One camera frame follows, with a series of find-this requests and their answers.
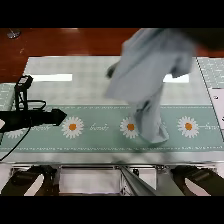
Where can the pale blue shirt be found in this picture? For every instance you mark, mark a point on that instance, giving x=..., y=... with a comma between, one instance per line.
x=150, y=66

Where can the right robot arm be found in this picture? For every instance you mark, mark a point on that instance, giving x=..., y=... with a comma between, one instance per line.
x=200, y=180

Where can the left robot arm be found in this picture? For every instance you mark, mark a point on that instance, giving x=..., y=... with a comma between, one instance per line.
x=15, y=120

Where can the silver frame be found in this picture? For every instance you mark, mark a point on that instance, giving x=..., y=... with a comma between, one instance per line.
x=140, y=186

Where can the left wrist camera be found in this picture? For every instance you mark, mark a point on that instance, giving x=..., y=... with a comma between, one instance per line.
x=24, y=81

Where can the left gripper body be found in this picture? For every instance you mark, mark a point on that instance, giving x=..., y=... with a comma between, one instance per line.
x=48, y=117

